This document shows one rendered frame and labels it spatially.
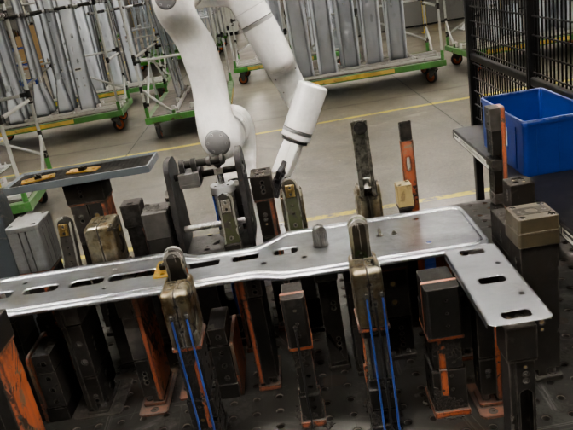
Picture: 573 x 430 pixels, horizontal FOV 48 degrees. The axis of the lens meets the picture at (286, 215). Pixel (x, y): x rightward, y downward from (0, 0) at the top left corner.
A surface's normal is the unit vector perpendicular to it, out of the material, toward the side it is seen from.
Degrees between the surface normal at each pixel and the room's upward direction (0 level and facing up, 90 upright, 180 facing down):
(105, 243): 90
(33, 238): 90
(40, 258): 90
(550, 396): 0
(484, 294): 0
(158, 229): 90
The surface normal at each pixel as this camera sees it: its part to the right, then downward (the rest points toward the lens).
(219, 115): -0.11, -0.11
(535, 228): 0.01, 0.33
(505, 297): -0.16, -0.92
